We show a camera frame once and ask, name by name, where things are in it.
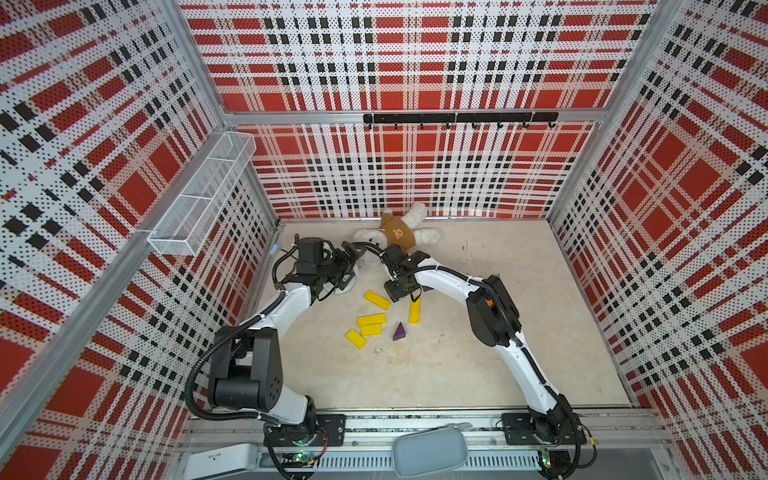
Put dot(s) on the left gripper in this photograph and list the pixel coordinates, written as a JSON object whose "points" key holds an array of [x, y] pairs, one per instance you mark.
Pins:
{"points": [[345, 261]]}

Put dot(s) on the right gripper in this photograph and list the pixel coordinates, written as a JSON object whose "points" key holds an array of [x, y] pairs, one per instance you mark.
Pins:
{"points": [[393, 294]]}

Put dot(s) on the yellow long block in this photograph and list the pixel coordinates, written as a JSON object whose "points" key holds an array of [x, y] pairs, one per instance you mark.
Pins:
{"points": [[415, 312], [373, 319], [377, 300]]}

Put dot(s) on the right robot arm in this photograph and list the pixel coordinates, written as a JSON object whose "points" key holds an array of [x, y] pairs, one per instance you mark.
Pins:
{"points": [[495, 321]]}

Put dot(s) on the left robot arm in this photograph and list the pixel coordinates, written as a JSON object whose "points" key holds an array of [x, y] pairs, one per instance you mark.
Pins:
{"points": [[240, 375]]}

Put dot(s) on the white teddy bear brown shirt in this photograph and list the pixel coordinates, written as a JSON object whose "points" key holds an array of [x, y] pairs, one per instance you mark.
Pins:
{"points": [[404, 230]]}

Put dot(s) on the white alarm clock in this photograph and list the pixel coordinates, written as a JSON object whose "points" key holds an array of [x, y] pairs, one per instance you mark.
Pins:
{"points": [[350, 284]]}

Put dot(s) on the yellow short block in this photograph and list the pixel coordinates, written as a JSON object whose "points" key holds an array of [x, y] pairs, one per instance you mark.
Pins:
{"points": [[371, 330]]}

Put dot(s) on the yellow small block left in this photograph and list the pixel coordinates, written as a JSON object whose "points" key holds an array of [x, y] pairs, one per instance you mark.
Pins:
{"points": [[356, 338]]}

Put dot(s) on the grey pouch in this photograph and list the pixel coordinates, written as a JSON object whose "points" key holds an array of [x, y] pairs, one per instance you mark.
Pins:
{"points": [[430, 451]]}

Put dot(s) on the white box device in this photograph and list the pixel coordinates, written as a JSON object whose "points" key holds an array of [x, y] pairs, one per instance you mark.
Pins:
{"points": [[222, 462]]}

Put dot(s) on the white wire mesh basket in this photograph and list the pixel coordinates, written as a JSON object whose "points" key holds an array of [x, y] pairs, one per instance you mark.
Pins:
{"points": [[216, 170]]}

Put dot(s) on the black hook rail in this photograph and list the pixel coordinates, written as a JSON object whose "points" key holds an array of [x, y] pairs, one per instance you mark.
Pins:
{"points": [[524, 118]]}

